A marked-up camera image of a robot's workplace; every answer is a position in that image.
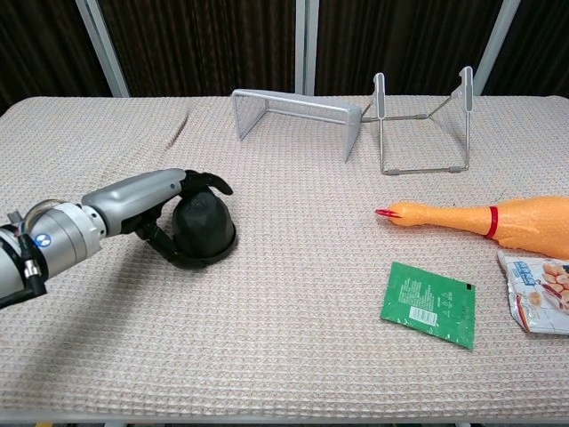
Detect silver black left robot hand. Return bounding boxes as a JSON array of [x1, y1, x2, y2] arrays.
[[81, 167, 234, 269]]

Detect black dome-shaped object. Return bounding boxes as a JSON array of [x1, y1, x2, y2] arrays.
[[172, 190, 236, 259]]

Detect black round puck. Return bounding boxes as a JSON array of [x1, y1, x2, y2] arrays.
[[171, 226, 237, 269]]

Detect dark brown curtain panel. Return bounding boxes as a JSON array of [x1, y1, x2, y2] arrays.
[[0, 0, 112, 115], [484, 0, 569, 97], [316, 0, 503, 96], [100, 0, 298, 97]]

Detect beige waffle tablecloth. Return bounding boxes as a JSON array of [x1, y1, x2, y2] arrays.
[[0, 94, 569, 422]]

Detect silver mesh shelf riser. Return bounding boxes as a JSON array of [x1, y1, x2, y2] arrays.
[[231, 88, 362, 162]]

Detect green foil packet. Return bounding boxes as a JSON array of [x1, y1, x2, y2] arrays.
[[380, 261, 477, 350]]

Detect yellow rubber chicken toy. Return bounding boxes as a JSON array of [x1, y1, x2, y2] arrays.
[[375, 194, 569, 262]]

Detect white blue snack bag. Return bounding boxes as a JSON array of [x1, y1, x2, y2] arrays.
[[496, 249, 569, 335]]

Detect grey aluminium partition post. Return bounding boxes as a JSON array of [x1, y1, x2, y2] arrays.
[[475, 0, 521, 95], [295, 0, 320, 97], [75, 0, 131, 98]]

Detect metal wire stand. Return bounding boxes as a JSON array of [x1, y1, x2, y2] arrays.
[[360, 66, 475, 176]]

